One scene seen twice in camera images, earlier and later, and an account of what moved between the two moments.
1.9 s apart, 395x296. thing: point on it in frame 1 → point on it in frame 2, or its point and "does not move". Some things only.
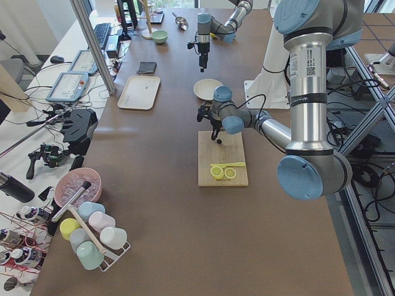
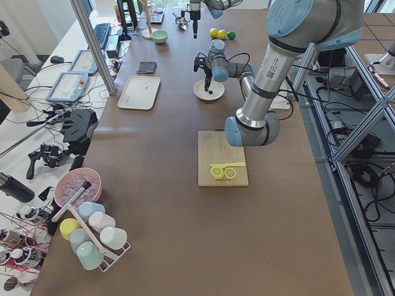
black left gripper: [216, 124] → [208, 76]
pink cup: [99, 220] does not move
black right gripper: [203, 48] → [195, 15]
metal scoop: [181, 22] does not move
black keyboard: [102, 30] does not move
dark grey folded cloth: [147, 67] does not move
